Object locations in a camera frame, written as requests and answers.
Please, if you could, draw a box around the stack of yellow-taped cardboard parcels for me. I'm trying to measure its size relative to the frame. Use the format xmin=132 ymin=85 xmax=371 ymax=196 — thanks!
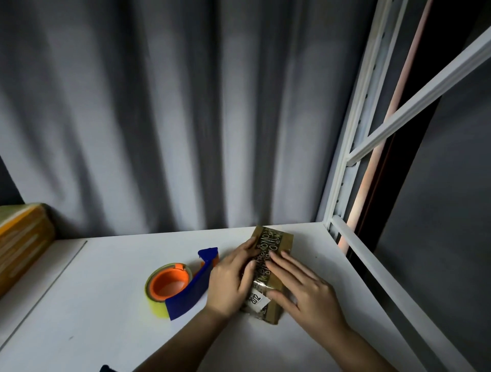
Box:
xmin=0 ymin=203 xmax=57 ymax=297

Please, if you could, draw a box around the person's right forearm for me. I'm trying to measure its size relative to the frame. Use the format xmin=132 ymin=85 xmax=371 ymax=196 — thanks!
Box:
xmin=318 ymin=323 xmax=397 ymax=372

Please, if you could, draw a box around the blue and orange tape dispenser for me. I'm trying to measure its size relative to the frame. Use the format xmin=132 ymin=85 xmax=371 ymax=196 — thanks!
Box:
xmin=144 ymin=248 xmax=220 ymax=321

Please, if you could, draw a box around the brown taped cardboard parcel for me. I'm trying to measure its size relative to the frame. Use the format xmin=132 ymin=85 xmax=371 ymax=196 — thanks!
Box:
xmin=239 ymin=225 xmax=295 ymax=326

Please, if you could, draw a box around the white metal shelf frame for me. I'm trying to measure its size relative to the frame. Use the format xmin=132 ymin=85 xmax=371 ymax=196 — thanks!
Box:
xmin=321 ymin=0 xmax=491 ymax=372

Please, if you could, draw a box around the person's right hand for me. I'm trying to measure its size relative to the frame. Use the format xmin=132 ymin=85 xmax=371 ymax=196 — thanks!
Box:
xmin=265 ymin=250 xmax=349 ymax=334

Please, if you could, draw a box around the grey curtain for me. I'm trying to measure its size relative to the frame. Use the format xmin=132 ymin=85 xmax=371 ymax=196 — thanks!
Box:
xmin=0 ymin=0 xmax=378 ymax=239

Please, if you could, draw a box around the pink pole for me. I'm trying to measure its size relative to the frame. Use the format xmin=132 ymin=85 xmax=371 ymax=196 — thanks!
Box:
xmin=338 ymin=0 xmax=434 ymax=255

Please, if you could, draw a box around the person's left forearm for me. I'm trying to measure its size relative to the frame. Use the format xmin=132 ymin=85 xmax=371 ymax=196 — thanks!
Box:
xmin=132 ymin=308 xmax=231 ymax=372

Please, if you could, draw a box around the person's left hand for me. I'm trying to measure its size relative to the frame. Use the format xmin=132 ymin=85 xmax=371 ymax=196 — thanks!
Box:
xmin=205 ymin=237 xmax=261 ymax=318

